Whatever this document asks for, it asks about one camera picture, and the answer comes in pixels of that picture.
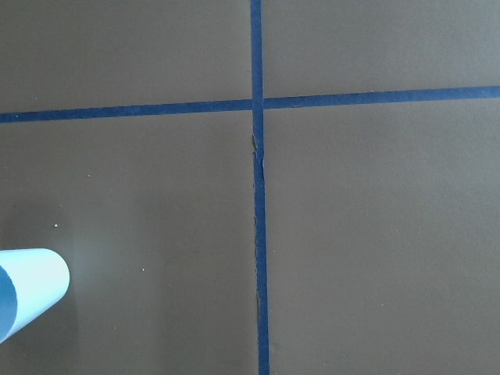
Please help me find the light blue cup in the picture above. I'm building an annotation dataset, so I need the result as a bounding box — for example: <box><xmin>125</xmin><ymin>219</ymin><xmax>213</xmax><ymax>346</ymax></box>
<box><xmin>1</xmin><ymin>248</ymin><xmax>70</xmax><ymax>341</ymax></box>

